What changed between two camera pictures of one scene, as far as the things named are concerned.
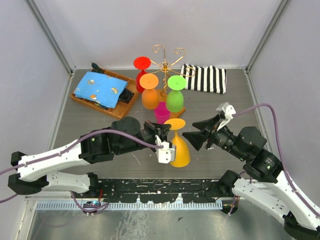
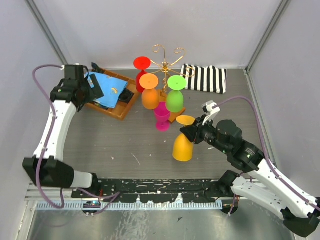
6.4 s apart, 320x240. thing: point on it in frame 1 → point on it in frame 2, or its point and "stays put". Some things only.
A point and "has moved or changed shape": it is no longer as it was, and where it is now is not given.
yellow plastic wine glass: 182,159 has moved or changed shape
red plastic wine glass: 141,63 stays put
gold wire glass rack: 165,66 → 174,115
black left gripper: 160,130 → 95,92
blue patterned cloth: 104,89 stays put
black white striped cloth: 210,79 stays put
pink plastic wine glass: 162,113 stays put
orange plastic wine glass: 150,96 stays put
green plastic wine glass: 175,100 stays put
